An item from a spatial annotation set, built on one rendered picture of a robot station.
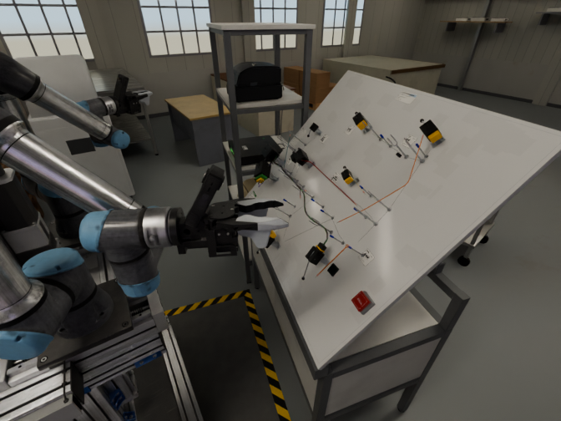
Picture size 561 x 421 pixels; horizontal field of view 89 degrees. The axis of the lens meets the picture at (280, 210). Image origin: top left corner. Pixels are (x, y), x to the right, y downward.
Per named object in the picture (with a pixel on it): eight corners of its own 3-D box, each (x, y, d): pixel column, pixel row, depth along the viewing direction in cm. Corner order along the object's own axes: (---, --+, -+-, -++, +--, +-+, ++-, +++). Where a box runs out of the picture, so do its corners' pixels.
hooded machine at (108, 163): (138, 200, 353) (90, 58, 265) (73, 217, 323) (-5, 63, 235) (128, 175, 409) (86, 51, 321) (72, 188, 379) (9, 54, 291)
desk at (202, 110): (198, 168, 430) (189, 119, 389) (173, 140, 522) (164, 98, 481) (239, 157, 461) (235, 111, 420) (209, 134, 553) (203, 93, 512)
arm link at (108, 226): (105, 237, 58) (89, 202, 53) (160, 234, 59) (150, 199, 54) (88, 265, 51) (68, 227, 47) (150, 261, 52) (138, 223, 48)
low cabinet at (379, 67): (367, 86, 925) (372, 54, 874) (434, 102, 757) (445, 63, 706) (320, 93, 841) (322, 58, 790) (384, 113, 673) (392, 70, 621)
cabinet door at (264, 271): (275, 312, 172) (274, 266, 150) (252, 254, 215) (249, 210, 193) (278, 311, 173) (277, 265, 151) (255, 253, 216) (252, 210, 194)
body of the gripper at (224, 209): (241, 235, 60) (183, 238, 59) (238, 197, 56) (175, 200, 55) (240, 256, 53) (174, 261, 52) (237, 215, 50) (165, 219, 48)
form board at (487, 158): (245, 200, 193) (243, 199, 192) (350, 72, 168) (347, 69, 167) (320, 370, 100) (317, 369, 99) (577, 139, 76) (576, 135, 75)
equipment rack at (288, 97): (246, 284, 243) (220, 25, 139) (232, 240, 290) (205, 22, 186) (301, 270, 256) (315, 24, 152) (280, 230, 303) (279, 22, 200)
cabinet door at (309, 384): (310, 412, 129) (317, 367, 107) (274, 313, 172) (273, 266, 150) (315, 410, 130) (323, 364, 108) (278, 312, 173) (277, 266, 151)
